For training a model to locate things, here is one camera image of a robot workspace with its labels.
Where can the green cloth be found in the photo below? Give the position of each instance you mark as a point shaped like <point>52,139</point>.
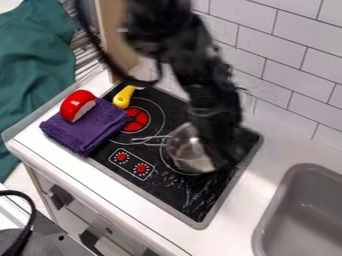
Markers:
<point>31,66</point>

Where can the red toy cheese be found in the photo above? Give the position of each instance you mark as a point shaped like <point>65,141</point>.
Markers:
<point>76,105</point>

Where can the toy sink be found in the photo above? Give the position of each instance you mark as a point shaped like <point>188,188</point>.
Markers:
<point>307,213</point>

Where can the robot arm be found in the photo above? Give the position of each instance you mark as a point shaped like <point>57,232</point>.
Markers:
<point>178,40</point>

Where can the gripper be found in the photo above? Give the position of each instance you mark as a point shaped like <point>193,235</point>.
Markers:
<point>214,113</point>

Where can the silver pan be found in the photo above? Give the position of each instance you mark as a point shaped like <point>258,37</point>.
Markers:
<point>191,151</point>

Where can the purple cloth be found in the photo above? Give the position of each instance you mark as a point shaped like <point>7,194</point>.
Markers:
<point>89,128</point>

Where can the yellow tool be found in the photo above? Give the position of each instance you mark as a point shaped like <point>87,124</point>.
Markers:
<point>123,96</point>

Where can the toy stove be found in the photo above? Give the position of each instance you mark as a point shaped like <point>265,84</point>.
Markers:
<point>178,166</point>

